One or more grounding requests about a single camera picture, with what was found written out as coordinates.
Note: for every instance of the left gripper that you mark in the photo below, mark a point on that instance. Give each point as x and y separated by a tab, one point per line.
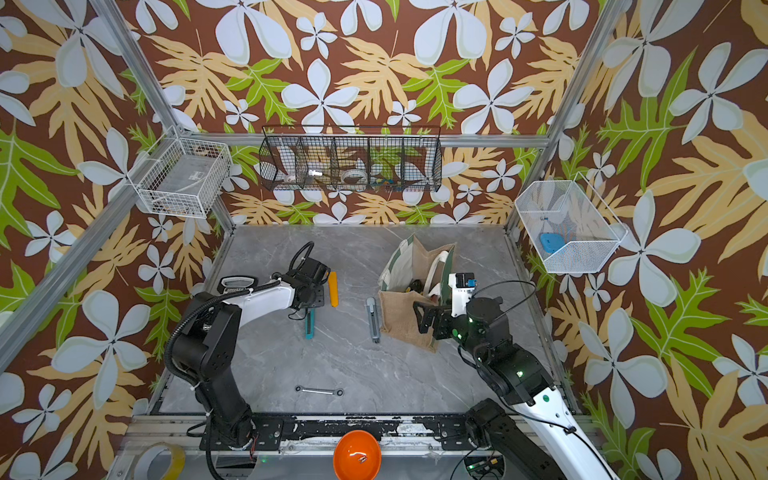
321	291

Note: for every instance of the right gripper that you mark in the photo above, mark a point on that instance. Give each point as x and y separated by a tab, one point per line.
434	313

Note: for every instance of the orange utility knife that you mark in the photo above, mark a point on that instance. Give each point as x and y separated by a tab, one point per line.
333	289

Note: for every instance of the teal utility knife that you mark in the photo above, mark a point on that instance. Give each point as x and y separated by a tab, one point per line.
310	324

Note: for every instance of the green burlap Christmas tote bag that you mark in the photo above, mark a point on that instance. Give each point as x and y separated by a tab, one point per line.
413	275

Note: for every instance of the grey utility knife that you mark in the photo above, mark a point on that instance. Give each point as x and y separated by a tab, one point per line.
372	312

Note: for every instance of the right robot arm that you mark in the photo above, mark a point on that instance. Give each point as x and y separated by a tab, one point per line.
530	423

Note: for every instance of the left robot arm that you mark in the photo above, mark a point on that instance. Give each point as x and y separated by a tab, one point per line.
201	348

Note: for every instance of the small silver wrench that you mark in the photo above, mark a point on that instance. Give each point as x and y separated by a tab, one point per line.
320	391

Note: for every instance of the blue object in basket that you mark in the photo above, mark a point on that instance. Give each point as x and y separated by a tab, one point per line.
551	242

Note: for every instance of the orange bowl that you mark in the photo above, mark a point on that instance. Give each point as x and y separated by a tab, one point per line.
357	456

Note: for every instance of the white mesh basket right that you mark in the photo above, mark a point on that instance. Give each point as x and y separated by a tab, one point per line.
576	210

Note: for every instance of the yellow tape roll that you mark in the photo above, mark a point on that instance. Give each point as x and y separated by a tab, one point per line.
159	461

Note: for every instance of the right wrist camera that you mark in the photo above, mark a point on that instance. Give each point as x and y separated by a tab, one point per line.
462	287

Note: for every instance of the black socket set rail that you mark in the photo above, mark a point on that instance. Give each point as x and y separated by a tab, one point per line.
232	283

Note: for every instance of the black wire basket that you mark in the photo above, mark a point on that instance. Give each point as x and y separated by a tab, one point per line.
355	158

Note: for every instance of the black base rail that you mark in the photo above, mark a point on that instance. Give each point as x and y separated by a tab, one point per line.
273	432

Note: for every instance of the white wire basket left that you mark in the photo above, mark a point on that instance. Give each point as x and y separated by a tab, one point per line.
181	175

